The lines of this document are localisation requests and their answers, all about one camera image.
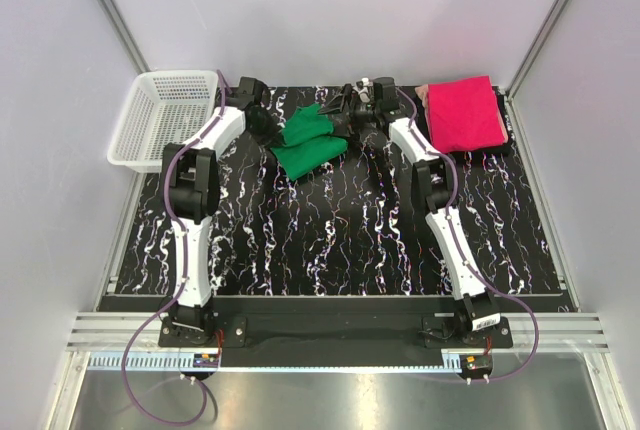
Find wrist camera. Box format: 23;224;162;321
234;76;269;110
355;77;397;106

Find green t shirt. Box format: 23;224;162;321
271;103;347;181

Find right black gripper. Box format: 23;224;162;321
316;85;379;142

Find white plastic basket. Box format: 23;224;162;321
107;70;219;174

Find folded pink t shirt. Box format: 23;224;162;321
426;75;508;153

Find folded peach t shirt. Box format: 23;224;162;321
414;84;429;114

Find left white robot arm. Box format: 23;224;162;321
161;77;281;346

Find black marble pattern mat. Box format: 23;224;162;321
113;84;565;296

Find purple cable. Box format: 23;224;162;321
120;68;231;424
394;87;540;385

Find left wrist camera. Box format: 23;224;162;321
234;76;269;110

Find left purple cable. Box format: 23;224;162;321
120;68;231;424

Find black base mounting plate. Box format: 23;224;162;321
159;296;513;370

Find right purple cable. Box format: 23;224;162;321
394;87;540;385

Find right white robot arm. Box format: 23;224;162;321
320;77;501;351

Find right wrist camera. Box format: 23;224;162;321
355;77;397;106

